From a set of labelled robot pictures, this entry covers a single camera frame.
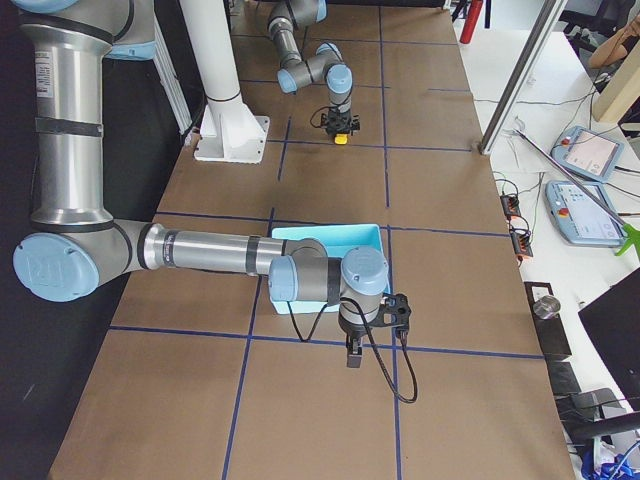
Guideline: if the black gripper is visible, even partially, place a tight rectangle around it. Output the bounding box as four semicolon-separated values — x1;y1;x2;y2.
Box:
338;312;366;369
320;110;360;136

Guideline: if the yellow beetle toy car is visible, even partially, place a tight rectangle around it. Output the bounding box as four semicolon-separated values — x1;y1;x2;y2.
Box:
334;133;349;145

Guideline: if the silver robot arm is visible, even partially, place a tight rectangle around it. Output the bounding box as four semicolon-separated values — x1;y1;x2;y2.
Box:
267;1;360;145
11;1;392;368

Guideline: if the light blue plastic bin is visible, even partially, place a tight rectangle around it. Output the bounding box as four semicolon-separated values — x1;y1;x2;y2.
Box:
271;224;384;315

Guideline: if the white mounting pillar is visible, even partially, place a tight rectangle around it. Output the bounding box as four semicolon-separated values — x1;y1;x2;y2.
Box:
180;0;270;164

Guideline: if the red fire extinguisher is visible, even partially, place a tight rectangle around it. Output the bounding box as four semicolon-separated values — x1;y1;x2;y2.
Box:
459;0;485;44

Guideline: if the upper orange connector box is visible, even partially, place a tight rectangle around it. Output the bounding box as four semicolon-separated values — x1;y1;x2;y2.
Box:
500;194;521;219

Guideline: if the orange connector box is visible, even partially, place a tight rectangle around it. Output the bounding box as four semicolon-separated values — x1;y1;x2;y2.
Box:
500;194;521;219
509;227;533;260

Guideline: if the metal cup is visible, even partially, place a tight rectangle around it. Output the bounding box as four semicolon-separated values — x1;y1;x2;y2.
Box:
532;295;561;320

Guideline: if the lower orange connector box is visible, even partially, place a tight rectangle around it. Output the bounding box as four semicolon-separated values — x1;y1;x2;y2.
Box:
509;227;533;260

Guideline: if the lower teach pendant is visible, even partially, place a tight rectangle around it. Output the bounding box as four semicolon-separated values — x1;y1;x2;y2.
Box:
545;180;625;247

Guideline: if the teach pendant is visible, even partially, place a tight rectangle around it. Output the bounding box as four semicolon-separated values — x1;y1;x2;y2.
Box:
545;180;625;247
551;126;624;183

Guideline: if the upper teach pendant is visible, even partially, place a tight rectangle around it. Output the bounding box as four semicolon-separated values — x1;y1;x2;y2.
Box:
551;126;624;183

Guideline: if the long metal rod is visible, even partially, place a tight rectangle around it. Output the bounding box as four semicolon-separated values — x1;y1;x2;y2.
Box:
514;129;635;232

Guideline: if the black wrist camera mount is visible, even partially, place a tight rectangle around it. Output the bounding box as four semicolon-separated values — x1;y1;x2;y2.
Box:
374;293;411;338

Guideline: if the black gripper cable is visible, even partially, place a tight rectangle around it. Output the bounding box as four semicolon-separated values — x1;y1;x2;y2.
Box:
291;297;419;404

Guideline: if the aluminium frame post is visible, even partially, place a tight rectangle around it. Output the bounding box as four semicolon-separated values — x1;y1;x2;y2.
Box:
479;0;567;155

